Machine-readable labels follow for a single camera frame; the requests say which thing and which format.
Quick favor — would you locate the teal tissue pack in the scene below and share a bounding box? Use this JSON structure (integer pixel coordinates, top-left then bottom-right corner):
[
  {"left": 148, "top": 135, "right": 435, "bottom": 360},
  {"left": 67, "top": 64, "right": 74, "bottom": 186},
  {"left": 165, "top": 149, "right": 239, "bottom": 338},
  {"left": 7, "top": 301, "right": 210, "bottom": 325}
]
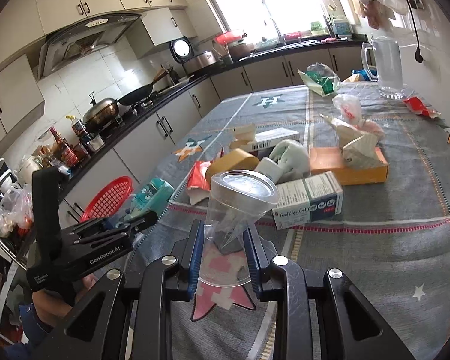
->
[{"left": 127, "top": 178, "right": 174, "bottom": 218}]

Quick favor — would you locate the green white medicine box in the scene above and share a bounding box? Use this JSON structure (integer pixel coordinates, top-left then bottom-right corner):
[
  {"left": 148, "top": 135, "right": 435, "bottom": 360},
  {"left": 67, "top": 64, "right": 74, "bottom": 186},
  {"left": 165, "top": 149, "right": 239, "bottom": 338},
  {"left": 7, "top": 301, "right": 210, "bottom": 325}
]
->
[{"left": 272, "top": 171, "right": 344, "bottom": 230}]

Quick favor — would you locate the orange tissue box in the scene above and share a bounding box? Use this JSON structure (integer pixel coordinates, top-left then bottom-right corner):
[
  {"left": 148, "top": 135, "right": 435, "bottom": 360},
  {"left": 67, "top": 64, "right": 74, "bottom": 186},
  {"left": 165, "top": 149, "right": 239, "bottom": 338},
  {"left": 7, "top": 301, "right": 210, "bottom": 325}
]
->
[{"left": 309, "top": 145, "right": 390, "bottom": 186}]

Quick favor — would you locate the clear plastic cup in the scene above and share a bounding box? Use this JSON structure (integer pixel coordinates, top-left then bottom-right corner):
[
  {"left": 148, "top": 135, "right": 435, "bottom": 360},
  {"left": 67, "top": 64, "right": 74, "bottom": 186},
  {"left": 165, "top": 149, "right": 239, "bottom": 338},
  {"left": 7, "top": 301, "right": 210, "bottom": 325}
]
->
[{"left": 199, "top": 170, "right": 279, "bottom": 288}]

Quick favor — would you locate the white plastic bottle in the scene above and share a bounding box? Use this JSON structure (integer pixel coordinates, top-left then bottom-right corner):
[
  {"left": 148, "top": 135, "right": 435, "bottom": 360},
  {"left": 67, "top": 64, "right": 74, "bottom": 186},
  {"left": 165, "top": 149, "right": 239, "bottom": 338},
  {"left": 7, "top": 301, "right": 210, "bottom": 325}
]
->
[{"left": 255, "top": 157, "right": 285, "bottom": 184}]

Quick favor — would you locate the person's left hand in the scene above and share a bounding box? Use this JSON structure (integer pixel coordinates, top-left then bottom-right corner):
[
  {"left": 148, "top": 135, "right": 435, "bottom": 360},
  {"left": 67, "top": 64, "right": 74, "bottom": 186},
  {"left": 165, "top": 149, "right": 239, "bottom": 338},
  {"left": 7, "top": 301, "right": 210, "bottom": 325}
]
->
[{"left": 32, "top": 274, "right": 97, "bottom": 328}]

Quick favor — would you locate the red plastic mesh basket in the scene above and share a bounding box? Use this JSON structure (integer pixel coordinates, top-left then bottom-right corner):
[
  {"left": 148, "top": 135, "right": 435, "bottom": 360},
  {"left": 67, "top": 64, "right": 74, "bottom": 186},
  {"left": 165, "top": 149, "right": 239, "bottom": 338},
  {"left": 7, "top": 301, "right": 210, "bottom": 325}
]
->
[{"left": 80, "top": 175, "right": 133, "bottom": 222}]

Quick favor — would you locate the grey patterned tablecloth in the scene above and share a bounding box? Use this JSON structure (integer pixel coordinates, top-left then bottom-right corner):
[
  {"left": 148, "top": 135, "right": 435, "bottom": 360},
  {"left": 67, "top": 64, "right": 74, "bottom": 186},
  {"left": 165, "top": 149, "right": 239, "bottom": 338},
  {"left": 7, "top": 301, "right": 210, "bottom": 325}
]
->
[{"left": 126, "top": 83, "right": 450, "bottom": 359}]

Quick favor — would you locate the red label sauce bottle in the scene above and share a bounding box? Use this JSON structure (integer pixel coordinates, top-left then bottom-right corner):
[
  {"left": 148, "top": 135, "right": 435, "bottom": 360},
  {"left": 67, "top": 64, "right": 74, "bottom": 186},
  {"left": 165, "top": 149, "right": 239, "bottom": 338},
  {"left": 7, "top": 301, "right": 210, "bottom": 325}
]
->
[{"left": 50, "top": 127, "right": 79, "bottom": 167}]

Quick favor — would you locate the steel pot with lid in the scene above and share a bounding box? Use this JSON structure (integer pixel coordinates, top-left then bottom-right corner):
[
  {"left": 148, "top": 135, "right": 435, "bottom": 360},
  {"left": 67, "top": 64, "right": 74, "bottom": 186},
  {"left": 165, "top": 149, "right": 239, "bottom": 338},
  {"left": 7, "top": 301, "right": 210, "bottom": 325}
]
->
[{"left": 82, "top": 91, "right": 119, "bottom": 133}]

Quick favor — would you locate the black frying pan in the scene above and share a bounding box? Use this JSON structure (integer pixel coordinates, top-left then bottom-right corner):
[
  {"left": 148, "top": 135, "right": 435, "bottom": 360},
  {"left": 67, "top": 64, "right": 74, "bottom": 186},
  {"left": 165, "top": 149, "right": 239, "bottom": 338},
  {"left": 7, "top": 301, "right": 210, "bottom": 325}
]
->
[{"left": 117, "top": 68, "right": 168, "bottom": 107}]

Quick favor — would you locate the crumpled white green bag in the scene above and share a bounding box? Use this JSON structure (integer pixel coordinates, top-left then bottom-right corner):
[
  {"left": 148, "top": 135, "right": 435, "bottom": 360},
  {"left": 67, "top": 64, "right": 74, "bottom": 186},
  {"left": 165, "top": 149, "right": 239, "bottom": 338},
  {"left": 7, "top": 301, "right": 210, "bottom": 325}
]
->
[{"left": 269, "top": 139, "right": 311, "bottom": 181}]

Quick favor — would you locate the long white flat box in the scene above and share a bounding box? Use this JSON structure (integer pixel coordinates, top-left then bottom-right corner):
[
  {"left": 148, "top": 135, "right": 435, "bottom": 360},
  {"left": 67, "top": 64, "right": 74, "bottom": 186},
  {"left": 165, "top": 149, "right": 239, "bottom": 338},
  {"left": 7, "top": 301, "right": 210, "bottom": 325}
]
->
[{"left": 229, "top": 124, "right": 300, "bottom": 153}]

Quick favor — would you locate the range hood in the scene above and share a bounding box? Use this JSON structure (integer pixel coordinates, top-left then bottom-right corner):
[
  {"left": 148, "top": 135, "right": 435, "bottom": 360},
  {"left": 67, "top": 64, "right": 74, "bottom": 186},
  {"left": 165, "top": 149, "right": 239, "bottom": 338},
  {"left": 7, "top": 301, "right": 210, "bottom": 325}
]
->
[{"left": 37, "top": 12, "right": 140, "bottom": 80}]

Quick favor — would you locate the white red plastic bag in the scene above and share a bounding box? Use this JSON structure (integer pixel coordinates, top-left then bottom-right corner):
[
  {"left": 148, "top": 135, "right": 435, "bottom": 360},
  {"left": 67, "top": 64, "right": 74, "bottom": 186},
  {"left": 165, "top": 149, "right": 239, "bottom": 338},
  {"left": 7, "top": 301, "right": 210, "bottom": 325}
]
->
[{"left": 332, "top": 94, "right": 385, "bottom": 140}]

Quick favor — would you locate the rice cooker with open lid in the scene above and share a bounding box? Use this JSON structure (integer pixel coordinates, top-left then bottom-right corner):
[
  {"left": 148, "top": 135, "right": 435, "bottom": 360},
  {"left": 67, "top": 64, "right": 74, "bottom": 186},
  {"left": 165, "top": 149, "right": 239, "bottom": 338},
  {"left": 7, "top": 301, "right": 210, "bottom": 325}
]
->
[{"left": 169, "top": 37, "right": 218, "bottom": 75}]

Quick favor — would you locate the red crumpled wrapper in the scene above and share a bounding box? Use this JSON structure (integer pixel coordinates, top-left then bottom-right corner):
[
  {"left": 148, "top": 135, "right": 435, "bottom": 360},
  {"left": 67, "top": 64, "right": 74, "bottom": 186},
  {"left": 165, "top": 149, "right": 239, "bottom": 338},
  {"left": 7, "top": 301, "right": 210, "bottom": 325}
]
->
[{"left": 403, "top": 96, "right": 441, "bottom": 119}]

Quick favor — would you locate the chopstick holder with utensils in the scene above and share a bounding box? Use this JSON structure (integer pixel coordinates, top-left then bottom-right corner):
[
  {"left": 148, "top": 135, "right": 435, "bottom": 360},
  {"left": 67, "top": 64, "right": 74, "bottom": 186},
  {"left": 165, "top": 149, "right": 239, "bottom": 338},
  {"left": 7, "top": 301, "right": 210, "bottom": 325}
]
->
[{"left": 212, "top": 40, "right": 233, "bottom": 65}]

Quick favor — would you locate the green white snack bag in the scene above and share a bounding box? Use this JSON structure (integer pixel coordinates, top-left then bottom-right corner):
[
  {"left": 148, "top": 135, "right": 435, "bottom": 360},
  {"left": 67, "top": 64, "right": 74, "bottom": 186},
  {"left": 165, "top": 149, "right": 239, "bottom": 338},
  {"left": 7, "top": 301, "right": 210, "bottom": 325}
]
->
[{"left": 298, "top": 63, "right": 341, "bottom": 97}]

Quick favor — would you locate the clear glass pitcher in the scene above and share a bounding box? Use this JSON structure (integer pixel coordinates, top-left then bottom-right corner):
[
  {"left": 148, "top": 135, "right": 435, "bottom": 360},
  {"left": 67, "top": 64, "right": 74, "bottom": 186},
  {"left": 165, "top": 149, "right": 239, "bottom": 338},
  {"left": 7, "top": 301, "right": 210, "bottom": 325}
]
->
[{"left": 362, "top": 37, "right": 404, "bottom": 100}]

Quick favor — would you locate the red lidded pot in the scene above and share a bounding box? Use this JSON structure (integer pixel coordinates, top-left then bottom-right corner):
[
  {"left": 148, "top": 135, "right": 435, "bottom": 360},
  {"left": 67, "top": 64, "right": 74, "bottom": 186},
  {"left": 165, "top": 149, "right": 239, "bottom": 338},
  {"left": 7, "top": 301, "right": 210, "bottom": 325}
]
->
[{"left": 214, "top": 31, "right": 255, "bottom": 62}]

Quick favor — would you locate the black hanging cable plug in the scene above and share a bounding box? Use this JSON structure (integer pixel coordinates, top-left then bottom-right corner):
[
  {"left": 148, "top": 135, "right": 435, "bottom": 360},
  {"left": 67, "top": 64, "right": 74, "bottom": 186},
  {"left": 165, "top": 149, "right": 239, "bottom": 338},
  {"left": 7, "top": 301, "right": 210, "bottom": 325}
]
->
[{"left": 389, "top": 0, "right": 425, "bottom": 64}]

